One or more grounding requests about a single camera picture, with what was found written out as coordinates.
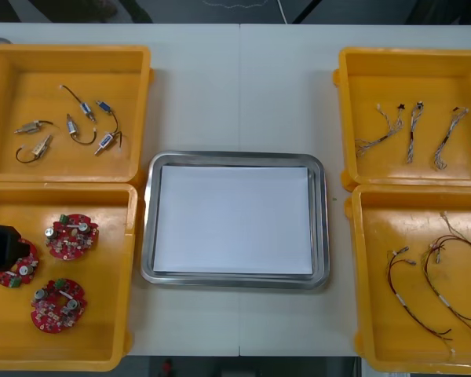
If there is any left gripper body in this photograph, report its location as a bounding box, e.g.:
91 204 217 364
0 224 31 274

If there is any round red circuit board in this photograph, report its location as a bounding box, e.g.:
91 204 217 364
0 237 40 289
45 213 100 261
30 277 88 334

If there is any yellow-orange plastic bin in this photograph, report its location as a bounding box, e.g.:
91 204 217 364
0 43 155 185
344 183 471 374
332 46 471 192
0 181 139 373

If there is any group of metal solenoids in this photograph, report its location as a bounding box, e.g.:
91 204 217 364
13 84 125 164

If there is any white paper sheet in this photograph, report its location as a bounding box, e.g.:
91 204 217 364
152 164 314 276

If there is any steel tray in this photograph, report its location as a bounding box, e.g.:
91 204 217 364
140 151 331 291

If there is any blue-white wire harness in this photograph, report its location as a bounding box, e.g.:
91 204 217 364
405 101 425 165
355 102 407 158
433 105 471 171

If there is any red-black green-yellow wire harness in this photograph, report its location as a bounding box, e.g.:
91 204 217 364
422 234 471 353
384 246 456 354

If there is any white-grey twisted wire harness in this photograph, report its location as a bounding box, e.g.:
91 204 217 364
439 210 471 260

